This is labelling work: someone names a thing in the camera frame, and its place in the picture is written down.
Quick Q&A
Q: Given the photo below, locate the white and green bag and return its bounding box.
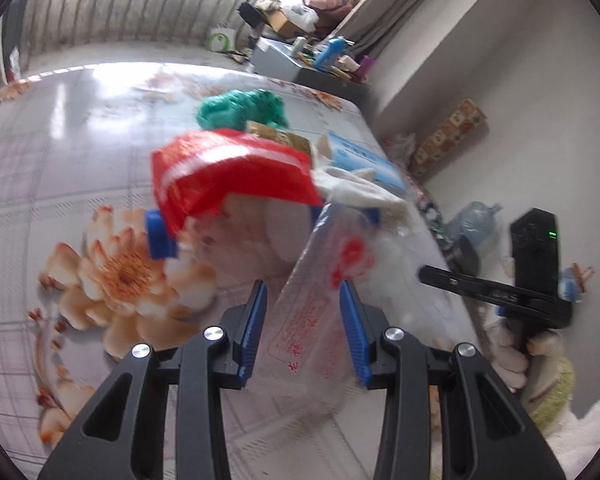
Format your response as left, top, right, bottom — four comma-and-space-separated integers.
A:
209, 27, 235, 54

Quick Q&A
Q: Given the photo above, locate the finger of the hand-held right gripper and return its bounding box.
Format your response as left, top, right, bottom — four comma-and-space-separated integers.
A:
417, 265, 518, 307

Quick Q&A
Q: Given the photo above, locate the red and white snack bag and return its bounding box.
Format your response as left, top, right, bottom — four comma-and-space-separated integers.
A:
150, 129, 326, 271

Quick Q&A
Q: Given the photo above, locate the open cardboard box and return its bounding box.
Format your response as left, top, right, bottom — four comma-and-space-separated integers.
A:
270, 7, 306, 36

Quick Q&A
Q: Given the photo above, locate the green plastic bag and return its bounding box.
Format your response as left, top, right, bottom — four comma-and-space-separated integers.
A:
196, 89, 288, 131

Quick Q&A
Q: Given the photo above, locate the clear plastic bag red print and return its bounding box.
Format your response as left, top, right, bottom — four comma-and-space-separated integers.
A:
257, 200, 431, 411

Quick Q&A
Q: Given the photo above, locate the blue detergent bottle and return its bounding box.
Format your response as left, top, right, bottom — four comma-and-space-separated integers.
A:
312, 36, 347, 71

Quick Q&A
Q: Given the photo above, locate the grey cabinet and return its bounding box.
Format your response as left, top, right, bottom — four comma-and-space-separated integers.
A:
252, 37, 371, 103

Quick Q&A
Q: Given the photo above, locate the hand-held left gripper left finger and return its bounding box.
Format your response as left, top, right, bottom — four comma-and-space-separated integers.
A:
37, 280, 268, 480

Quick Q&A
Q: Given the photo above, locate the person's right hand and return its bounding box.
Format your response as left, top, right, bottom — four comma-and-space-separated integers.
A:
490, 320, 566, 392

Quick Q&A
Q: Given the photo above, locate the tall patterned cardboard box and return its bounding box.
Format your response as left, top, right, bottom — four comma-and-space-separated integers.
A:
410, 99, 488, 179

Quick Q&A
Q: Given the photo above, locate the grey curtain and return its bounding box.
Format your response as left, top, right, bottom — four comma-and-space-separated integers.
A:
337, 0, 481, 61

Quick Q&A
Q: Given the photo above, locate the metal railing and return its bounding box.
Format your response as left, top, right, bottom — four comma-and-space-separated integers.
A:
22, 0, 261, 68

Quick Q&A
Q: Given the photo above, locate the black rice cooker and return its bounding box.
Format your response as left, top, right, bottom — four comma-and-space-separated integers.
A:
457, 235, 482, 277

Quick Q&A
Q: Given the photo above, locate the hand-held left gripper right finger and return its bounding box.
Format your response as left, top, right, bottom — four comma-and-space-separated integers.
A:
340, 280, 566, 480

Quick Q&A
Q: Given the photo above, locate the gold brown box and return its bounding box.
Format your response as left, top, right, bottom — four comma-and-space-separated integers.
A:
245, 120, 315, 161

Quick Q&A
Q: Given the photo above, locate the blue and white pack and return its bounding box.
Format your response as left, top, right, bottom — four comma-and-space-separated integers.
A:
320, 130, 411, 198

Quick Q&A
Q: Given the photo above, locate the blue plastic object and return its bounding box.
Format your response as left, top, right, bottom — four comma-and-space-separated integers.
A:
144, 210, 180, 260

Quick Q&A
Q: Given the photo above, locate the purple cup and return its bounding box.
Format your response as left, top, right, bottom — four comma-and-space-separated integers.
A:
357, 55, 377, 84

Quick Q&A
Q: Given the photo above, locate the empty clear water jug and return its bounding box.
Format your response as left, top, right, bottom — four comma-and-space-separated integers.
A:
447, 201, 503, 249

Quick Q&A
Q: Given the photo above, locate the white fluffy rug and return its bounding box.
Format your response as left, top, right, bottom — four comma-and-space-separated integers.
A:
545, 392, 600, 480

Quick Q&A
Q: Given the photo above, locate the white cloth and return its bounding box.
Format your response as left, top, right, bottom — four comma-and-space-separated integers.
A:
310, 165, 406, 217

